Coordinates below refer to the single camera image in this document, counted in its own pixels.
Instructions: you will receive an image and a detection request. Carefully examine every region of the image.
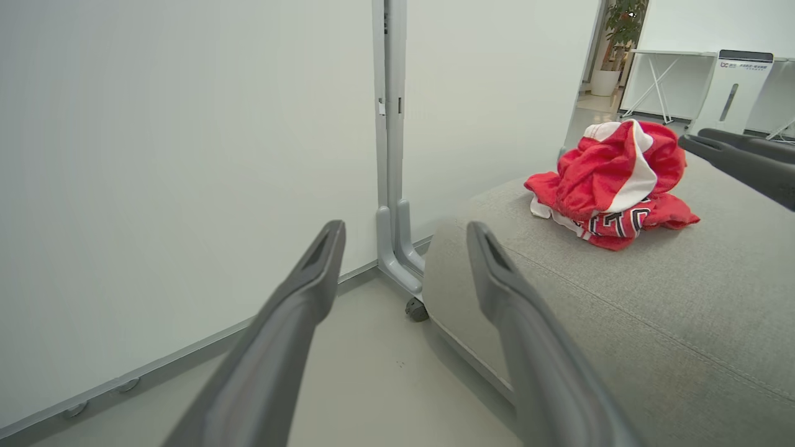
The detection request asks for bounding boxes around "white plant pot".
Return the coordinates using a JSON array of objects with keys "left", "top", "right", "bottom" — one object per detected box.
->
[{"left": 590, "top": 68, "right": 622, "bottom": 97}]

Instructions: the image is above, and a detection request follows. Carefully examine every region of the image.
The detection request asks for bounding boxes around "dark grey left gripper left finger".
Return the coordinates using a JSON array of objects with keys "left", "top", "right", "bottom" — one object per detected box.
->
[{"left": 160, "top": 219, "right": 347, "bottom": 447}]

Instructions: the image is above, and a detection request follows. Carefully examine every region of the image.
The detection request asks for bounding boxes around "white partition panel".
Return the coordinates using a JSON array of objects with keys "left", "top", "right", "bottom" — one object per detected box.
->
[
  {"left": 404, "top": 0, "right": 602, "bottom": 244},
  {"left": 0, "top": 0, "right": 381, "bottom": 438}
]

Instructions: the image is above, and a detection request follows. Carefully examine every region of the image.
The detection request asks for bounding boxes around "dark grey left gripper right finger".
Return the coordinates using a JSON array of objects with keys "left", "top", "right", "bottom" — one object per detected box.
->
[{"left": 466, "top": 221, "right": 647, "bottom": 447}]

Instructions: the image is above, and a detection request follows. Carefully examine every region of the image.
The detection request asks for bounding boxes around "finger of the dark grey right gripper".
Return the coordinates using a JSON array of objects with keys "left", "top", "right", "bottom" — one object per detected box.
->
[
  {"left": 697, "top": 127, "right": 795, "bottom": 165},
  {"left": 677, "top": 134, "right": 795, "bottom": 212}
]

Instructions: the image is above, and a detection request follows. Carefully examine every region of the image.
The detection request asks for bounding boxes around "white air purifier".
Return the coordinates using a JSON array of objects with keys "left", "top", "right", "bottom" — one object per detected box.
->
[{"left": 686, "top": 50, "right": 775, "bottom": 136}]

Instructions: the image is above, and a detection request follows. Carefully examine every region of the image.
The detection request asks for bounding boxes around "red and white clothing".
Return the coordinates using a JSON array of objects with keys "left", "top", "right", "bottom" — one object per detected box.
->
[{"left": 524, "top": 119, "right": 701, "bottom": 251}]

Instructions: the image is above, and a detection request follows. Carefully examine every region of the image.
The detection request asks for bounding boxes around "grey partition post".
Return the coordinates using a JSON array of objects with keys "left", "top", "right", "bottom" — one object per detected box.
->
[{"left": 371, "top": 0, "right": 429, "bottom": 305}]

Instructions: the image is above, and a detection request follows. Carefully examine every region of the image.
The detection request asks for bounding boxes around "green potted plant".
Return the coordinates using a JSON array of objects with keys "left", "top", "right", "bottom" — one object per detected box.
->
[{"left": 601, "top": 0, "right": 650, "bottom": 72}]

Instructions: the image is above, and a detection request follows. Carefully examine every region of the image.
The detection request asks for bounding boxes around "grey fabric sofa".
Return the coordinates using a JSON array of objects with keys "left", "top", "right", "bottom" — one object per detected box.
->
[{"left": 422, "top": 146, "right": 795, "bottom": 447}]

